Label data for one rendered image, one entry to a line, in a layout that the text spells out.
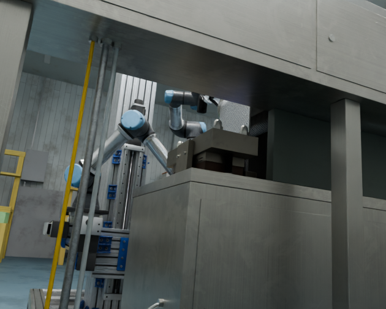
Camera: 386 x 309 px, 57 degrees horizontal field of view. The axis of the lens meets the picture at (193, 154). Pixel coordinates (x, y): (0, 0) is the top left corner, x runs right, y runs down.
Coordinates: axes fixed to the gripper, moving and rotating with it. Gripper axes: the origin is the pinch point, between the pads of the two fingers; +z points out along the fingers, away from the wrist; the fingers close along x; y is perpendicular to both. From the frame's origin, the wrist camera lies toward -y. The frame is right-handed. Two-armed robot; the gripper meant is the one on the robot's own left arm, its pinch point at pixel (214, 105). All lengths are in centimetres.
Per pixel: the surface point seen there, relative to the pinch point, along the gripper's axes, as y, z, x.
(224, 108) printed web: 6.5, 23.1, -5.5
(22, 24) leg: 27, 71, -77
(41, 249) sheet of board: -584, -518, -45
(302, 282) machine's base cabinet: -21, 88, 8
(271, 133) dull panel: 12, 58, -4
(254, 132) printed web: 2.4, 32.0, 6.7
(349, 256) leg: -3, 96, 8
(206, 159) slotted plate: 0, 61, -24
